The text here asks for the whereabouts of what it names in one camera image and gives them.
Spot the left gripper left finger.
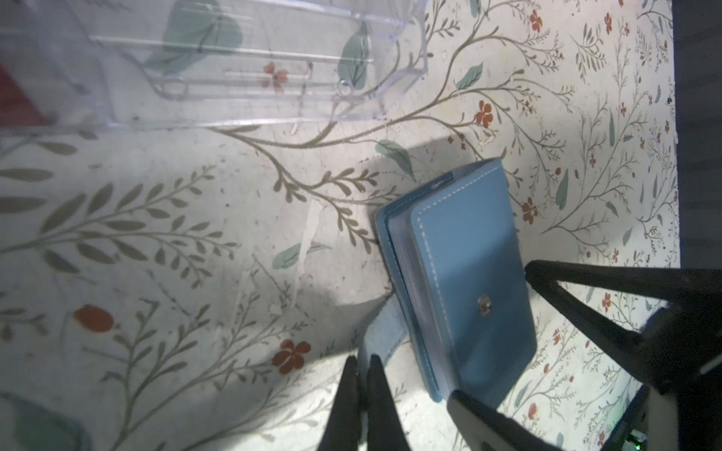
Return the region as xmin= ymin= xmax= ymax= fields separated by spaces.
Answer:
xmin=317 ymin=356 xmax=362 ymax=451

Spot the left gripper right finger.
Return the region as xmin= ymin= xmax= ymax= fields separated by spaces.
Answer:
xmin=366 ymin=354 xmax=411 ymax=451

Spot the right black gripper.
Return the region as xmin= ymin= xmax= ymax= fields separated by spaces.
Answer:
xmin=525 ymin=260 xmax=721 ymax=450

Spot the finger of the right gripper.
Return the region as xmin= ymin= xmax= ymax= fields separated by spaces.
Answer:
xmin=447 ymin=390 xmax=560 ymax=451

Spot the blue leather card holder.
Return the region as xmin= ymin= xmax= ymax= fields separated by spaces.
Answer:
xmin=358 ymin=159 xmax=537 ymax=407

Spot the clear acrylic organizer box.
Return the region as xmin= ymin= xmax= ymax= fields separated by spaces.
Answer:
xmin=1 ymin=1 xmax=428 ymax=135

